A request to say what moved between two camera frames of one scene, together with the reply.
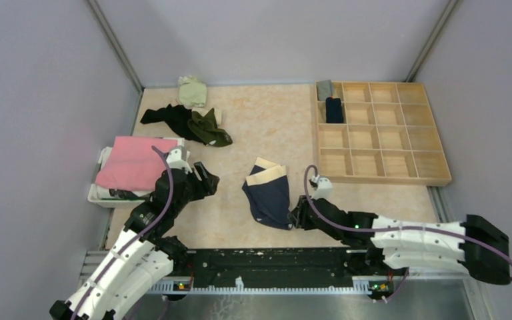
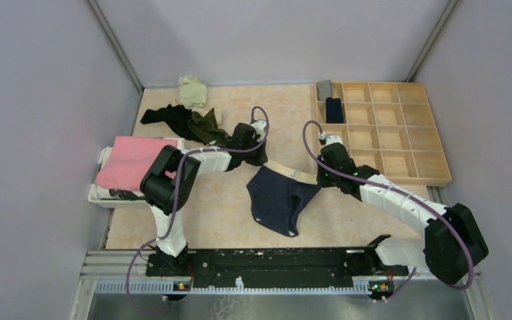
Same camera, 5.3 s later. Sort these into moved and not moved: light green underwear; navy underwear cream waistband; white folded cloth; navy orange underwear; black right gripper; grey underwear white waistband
Moved: black right gripper; navy underwear cream waistband
Not moved: navy orange underwear; light green underwear; white folded cloth; grey underwear white waistband
